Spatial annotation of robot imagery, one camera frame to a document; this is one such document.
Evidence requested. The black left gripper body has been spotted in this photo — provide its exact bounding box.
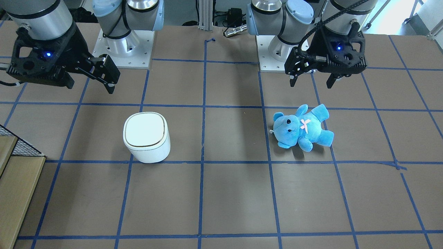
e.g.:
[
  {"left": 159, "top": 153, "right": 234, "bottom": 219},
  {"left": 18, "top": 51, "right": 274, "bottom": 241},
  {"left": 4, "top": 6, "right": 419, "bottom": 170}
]
[{"left": 298, "top": 24, "right": 367, "bottom": 74}]

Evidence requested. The white trash can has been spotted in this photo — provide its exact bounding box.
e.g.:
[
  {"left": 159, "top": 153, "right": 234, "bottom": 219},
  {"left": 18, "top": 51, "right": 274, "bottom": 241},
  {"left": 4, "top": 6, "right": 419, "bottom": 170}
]
[{"left": 123, "top": 112, "right": 171, "bottom": 164}]

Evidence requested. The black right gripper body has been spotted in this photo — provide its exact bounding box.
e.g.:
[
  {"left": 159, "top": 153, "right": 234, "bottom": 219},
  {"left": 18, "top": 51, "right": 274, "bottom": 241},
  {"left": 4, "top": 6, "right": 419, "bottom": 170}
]
[{"left": 6, "top": 22, "right": 104, "bottom": 89}]

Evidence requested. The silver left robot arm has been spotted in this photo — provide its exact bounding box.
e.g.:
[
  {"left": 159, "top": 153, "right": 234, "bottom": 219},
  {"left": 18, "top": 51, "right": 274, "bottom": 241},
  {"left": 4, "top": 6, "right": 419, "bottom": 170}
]
[{"left": 246, "top": 0, "right": 377, "bottom": 88}]

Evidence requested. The blue teddy bear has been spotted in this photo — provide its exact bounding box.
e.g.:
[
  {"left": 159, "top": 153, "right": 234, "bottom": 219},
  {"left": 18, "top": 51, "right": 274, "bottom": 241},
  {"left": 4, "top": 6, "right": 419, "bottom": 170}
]
[{"left": 269, "top": 104, "right": 334, "bottom": 152}]

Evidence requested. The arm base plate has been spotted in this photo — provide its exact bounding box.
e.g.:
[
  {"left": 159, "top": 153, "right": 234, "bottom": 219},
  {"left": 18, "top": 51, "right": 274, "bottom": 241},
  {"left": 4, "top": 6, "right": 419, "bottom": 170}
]
[
  {"left": 92, "top": 30, "right": 156, "bottom": 69},
  {"left": 256, "top": 35, "right": 298, "bottom": 74}
]

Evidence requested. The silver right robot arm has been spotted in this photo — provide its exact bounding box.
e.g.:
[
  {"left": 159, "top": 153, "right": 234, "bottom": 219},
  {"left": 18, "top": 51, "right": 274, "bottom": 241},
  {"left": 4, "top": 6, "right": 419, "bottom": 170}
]
[{"left": 1, "top": 0, "right": 164, "bottom": 94}]

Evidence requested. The wire basket with cardboard box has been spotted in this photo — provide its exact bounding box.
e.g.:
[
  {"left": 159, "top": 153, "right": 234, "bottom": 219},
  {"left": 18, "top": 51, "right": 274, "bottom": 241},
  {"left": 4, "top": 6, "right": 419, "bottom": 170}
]
[{"left": 0, "top": 126, "right": 46, "bottom": 249}]

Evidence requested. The aluminium frame post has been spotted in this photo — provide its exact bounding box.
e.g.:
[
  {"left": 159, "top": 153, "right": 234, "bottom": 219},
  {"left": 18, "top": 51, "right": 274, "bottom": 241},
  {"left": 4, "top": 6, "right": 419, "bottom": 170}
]
[{"left": 197, "top": 0, "right": 214, "bottom": 32}]

